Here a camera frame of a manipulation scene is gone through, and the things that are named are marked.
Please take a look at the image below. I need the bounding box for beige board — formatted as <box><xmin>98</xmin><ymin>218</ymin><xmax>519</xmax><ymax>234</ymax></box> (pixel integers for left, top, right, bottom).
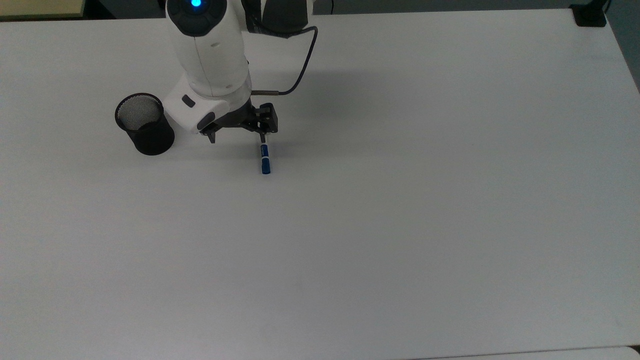
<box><xmin>0</xmin><ymin>0</ymin><xmax>87</xmax><ymax>22</ymax></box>

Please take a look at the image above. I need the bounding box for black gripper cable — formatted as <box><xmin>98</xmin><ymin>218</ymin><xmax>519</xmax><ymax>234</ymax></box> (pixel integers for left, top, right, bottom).
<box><xmin>251</xmin><ymin>26</ymin><xmax>319</xmax><ymax>96</ymax></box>

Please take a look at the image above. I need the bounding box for black mesh pen cup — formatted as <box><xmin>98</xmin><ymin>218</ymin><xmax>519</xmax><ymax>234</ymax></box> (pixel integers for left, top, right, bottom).
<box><xmin>114</xmin><ymin>92</ymin><xmax>176</xmax><ymax>156</ymax></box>

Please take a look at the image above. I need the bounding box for black table clamp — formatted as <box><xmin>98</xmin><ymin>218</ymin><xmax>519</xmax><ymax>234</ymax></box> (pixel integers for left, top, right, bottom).
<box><xmin>570</xmin><ymin>0</ymin><xmax>609</xmax><ymax>28</ymax></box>

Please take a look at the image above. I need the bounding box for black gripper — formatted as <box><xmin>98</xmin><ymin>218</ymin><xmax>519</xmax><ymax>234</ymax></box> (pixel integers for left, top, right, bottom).
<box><xmin>202</xmin><ymin>98</ymin><xmax>279</xmax><ymax>147</ymax></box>

